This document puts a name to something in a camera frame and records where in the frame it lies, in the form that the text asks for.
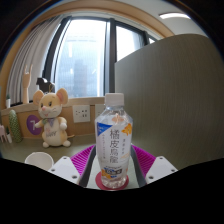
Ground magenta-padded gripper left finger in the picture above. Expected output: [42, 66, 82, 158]
[48, 144, 98, 188]

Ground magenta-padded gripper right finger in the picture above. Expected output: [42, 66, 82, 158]
[129, 144, 179, 188]

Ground clear plastic drink bottle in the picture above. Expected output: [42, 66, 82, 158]
[95, 92, 134, 190]

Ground white and yellow mug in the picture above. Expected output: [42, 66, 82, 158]
[24, 151, 55, 172]

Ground flat round red coaster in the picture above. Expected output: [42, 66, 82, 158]
[95, 170, 130, 191]

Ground beige mouse plush toy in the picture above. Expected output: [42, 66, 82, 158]
[32, 87, 72, 149]

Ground round purple number sign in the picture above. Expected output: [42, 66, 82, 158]
[26, 114, 44, 136]

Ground small plant in white pot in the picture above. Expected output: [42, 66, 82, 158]
[4, 94, 12, 109]
[4, 125, 14, 144]

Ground tall green cactus figure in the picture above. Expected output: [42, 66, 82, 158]
[8, 109, 24, 144]

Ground grey-green right desk partition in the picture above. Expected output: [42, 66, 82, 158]
[114, 33, 224, 171]

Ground black wooden horse figure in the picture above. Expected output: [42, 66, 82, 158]
[35, 77, 56, 94]

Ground grey curtain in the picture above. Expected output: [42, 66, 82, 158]
[6, 16, 64, 104]

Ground dark-framed window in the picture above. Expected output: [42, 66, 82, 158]
[41, 14, 158, 99]

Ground ceiling lights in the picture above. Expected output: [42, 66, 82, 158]
[158, 12, 191, 20]

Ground white wall socket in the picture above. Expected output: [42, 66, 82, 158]
[72, 104, 92, 124]
[94, 103, 107, 121]

